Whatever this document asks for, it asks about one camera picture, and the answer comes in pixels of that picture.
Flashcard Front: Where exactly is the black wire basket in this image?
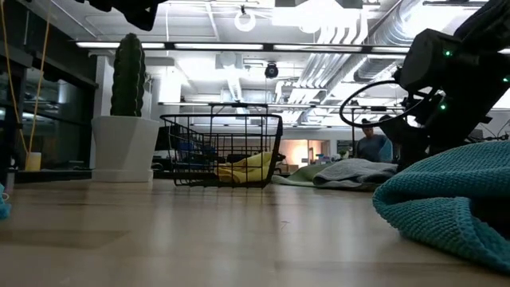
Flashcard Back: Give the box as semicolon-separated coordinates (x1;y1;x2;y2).
159;113;284;188

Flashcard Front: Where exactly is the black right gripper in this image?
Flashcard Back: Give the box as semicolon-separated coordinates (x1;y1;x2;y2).
378;89;493;171

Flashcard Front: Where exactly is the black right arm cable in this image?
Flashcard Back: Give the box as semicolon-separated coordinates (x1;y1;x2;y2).
339;79;426;129

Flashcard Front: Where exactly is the person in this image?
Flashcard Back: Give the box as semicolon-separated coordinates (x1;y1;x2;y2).
354;118;394;163

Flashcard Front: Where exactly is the yellow extension cable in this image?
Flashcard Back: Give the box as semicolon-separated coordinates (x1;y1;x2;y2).
0;0;51;155

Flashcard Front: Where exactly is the yellow microfiber towel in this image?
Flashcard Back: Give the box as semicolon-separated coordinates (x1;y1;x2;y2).
214;151;274;184

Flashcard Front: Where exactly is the green microfiber towel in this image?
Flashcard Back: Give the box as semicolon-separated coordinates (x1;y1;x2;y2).
271;163;383;191

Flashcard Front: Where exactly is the green cactus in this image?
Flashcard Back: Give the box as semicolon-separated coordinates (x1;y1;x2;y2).
110;32;147;117

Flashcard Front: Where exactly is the yellow cup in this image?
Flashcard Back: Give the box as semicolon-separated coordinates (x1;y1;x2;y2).
24;151;42;172

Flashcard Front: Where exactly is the white plant pot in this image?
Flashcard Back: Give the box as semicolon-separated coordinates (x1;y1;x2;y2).
90;115;161;183

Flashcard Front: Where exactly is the teal microfiber towel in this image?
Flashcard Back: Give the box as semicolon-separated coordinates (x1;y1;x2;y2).
371;140;510;275
0;183;12;220

